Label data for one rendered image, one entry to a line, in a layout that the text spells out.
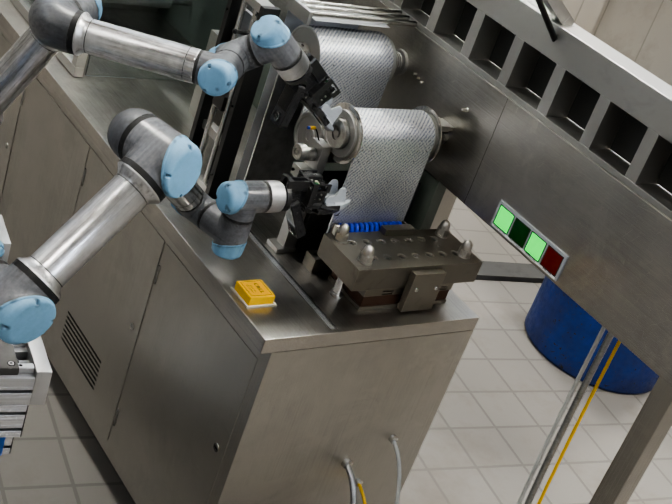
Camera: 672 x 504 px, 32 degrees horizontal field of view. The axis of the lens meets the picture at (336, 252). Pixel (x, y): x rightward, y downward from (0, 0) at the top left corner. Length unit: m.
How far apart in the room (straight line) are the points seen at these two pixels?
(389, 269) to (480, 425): 1.60
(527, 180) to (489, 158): 0.14
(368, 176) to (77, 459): 1.27
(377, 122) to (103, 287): 0.97
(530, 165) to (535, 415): 1.83
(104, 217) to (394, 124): 0.84
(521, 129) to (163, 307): 1.01
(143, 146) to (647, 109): 1.07
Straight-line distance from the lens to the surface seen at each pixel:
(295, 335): 2.66
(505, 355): 4.78
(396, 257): 2.85
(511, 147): 2.88
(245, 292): 2.71
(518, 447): 4.29
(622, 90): 2.67
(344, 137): 2.80
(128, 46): 2.56
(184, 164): 2.36
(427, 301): 2.92
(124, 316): 3.25
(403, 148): 2.89
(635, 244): 2.63
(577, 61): 2.75
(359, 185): 2.87
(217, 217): 2.73
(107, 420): 3.39
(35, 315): 2.31
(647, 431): 2.87
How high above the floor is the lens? 2.31
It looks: 27 degrees down
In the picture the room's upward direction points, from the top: 20 degrees clockwise
